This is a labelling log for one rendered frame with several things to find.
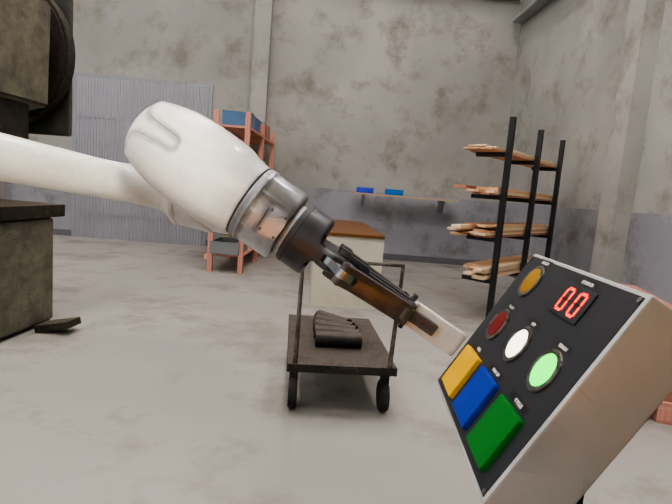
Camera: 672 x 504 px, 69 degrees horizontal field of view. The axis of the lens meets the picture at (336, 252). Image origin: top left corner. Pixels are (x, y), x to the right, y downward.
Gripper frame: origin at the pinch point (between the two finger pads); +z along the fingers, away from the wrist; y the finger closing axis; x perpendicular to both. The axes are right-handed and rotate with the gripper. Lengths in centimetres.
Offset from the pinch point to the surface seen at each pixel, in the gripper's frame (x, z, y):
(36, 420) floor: -180, -87, -168
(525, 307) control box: 8.0, 13.4, -15.6
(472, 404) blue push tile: -6.8, 12.7, -7.9
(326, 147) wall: 37, -126, -888
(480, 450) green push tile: -8.6, 12.7, 1.4
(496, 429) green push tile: -5.5, 12.7, 1.2
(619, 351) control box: 9.9, 14.5, 7.0
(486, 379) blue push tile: -3.1, 12.7, -9.2
